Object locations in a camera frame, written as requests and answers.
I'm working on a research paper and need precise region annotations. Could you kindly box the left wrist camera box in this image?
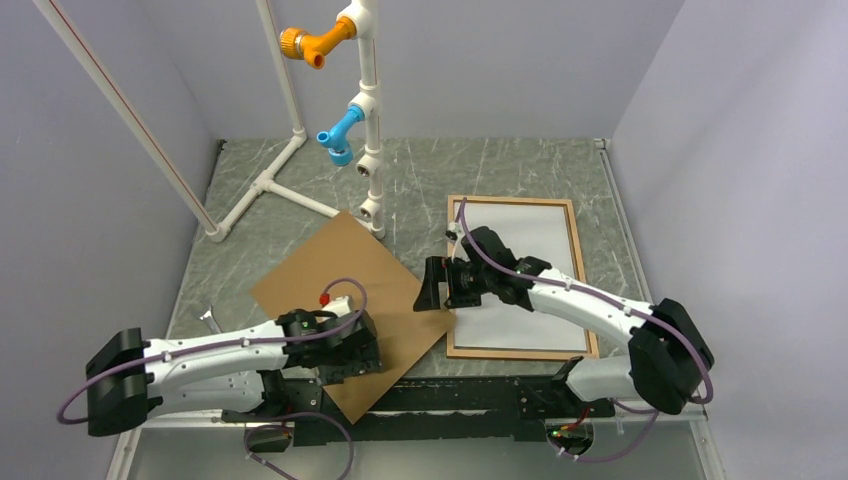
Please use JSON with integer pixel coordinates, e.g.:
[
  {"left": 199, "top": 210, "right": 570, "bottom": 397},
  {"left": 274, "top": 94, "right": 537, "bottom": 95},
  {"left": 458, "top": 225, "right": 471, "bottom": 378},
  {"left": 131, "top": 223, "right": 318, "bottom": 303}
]
[{"left": 317, "top": 294, "right": 356, "bottom": 319}]

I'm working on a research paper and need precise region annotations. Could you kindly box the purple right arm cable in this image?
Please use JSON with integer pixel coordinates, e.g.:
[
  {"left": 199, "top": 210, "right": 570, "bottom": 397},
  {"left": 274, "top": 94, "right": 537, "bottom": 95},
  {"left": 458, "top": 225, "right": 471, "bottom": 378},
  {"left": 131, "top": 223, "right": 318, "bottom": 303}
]
[{"left": 457, "top": 197, "right": 715, "bottom": 465}]

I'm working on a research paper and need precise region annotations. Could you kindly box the glossy room photo print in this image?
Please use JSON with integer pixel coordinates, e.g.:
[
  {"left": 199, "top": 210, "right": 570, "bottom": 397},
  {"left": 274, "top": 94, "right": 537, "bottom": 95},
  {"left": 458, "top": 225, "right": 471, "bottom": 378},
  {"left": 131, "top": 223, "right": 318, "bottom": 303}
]
[{"left": 453, "top": 199, "right": 589, "bottom": 352}]

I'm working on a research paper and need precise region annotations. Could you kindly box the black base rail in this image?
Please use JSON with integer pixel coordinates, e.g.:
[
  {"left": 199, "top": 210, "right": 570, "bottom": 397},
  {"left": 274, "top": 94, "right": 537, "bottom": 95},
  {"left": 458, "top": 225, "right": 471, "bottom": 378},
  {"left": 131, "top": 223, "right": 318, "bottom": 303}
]
[{"left": 221, "top": 373, "right": 615, "bottom": 447}]

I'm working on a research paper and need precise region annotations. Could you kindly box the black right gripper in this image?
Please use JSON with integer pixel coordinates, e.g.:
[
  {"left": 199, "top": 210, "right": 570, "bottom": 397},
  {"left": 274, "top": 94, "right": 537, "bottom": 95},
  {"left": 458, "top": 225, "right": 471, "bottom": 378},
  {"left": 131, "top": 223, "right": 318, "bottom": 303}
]
[{"left": 412, "top": 256, "right": 495, "bottom": 312}]

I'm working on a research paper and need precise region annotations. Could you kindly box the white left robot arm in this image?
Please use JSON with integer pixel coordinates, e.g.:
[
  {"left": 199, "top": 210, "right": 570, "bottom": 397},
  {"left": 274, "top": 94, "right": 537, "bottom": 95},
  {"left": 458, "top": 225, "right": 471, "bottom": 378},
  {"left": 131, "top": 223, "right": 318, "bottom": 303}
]
[{"left": 85, "top": 307, "right": 382, "bottom": 437}]

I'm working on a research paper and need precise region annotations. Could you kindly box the white PVC pipe stand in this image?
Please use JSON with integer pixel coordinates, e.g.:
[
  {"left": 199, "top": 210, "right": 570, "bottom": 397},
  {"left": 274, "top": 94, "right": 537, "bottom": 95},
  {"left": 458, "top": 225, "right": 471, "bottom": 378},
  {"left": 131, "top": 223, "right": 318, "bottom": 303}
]
[{"left": 33, "top": 0, "right": 388, "bottom": 244}]

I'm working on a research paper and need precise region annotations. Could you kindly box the blue pipe nozzle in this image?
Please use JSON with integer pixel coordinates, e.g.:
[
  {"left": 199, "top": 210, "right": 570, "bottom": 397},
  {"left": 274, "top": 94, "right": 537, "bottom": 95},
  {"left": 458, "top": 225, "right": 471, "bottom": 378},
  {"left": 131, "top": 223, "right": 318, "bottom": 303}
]
[{"left": 315, "top": 105, "right": 365, "bottom": 167}]

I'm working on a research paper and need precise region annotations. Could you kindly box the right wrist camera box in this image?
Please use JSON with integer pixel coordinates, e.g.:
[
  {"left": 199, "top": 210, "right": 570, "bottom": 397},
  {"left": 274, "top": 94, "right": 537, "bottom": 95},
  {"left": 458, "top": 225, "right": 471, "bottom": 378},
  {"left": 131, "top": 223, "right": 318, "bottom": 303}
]
[{"left": 445, "top": 221, "right": 465, "bottom": 259}]

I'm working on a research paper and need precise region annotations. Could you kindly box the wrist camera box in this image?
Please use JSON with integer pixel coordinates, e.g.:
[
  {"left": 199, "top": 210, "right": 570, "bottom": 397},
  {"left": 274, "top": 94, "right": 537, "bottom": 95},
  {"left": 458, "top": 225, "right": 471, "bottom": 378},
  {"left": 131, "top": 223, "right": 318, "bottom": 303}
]
[
  {"left": 445, "top": 221, "right": 465, "bottom": 259},
  {"left": 317, "top": 294, "right": 356, "bottom": 319}
]

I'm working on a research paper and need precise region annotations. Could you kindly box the brown backing board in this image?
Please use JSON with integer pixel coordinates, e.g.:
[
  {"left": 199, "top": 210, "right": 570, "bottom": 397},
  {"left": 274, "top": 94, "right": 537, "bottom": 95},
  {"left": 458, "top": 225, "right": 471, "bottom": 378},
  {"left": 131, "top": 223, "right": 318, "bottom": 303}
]
[{"left": 251, "top": 212, "right": 456, "bottom": 424}]

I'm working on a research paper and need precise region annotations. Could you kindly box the orange pipe nozzle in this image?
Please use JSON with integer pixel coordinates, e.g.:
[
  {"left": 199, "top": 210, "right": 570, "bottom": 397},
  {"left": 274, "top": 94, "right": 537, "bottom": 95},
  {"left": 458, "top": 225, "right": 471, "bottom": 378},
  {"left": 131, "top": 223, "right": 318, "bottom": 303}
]
[{"left": 279, "top": 16, "right": 357, "bottom": 70}]

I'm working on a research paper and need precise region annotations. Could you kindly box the wooden picture frame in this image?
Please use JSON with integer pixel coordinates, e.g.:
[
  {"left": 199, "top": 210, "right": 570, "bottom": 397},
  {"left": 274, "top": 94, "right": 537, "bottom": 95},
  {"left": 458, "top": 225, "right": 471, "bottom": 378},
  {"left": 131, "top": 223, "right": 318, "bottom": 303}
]
[{"left": 446, "top": 196, "right": 600, "bottom": 361}]

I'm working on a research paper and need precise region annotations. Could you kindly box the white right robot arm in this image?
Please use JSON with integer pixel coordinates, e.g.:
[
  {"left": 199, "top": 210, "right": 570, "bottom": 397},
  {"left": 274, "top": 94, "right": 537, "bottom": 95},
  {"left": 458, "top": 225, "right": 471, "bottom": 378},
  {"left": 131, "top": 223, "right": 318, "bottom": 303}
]
[{"left": 413, "top": 226, "right": 715, "bottom": 415}]

